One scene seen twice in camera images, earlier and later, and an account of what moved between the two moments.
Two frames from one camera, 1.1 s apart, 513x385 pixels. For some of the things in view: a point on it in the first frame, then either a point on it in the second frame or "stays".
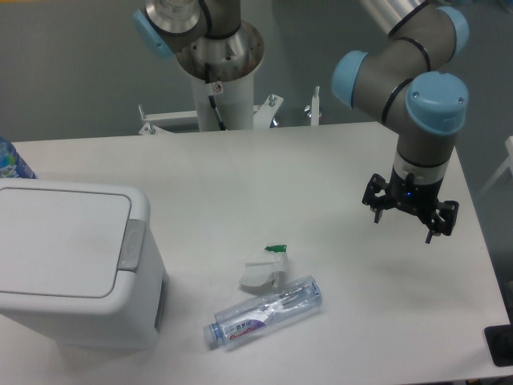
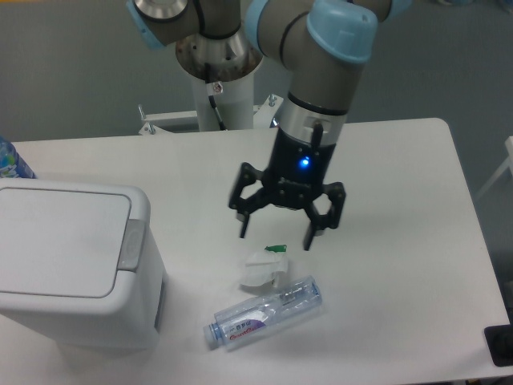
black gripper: (420, 200) -> (294, 176)
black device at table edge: (499, 341) stays
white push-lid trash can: (81, 263) stays
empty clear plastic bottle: (264, 314) stays
